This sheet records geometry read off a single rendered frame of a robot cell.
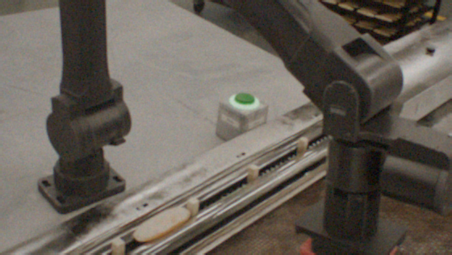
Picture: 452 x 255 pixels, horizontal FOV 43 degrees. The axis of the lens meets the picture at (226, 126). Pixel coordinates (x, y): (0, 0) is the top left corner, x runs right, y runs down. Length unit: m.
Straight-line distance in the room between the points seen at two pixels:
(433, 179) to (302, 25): 0.18
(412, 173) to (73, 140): 0.48
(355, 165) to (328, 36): 0.13
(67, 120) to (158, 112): 0.39
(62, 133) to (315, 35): 0.44
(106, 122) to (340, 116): 0.42
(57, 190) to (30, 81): 0.42
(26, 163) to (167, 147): 0.25
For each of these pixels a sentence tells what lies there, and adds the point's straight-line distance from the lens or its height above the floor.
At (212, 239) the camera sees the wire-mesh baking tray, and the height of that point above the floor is 0.89.
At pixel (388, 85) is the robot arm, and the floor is 1.19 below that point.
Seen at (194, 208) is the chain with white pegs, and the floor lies 0.86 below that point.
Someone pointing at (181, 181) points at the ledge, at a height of 0.86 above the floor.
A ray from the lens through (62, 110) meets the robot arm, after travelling 0.83.
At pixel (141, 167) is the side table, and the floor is 0.82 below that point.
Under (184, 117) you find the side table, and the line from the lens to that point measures 1.18.
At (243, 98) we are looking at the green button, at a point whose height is 0.91.
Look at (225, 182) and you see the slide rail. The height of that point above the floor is 0.85.
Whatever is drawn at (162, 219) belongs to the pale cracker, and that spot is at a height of 0.86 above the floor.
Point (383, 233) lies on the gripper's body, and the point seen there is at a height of 1.03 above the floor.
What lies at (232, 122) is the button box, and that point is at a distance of 1.08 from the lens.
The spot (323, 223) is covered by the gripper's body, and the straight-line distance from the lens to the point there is 0.63.
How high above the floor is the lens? 1.41
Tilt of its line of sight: 30 degrees down
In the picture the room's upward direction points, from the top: 7 degrees clockwise
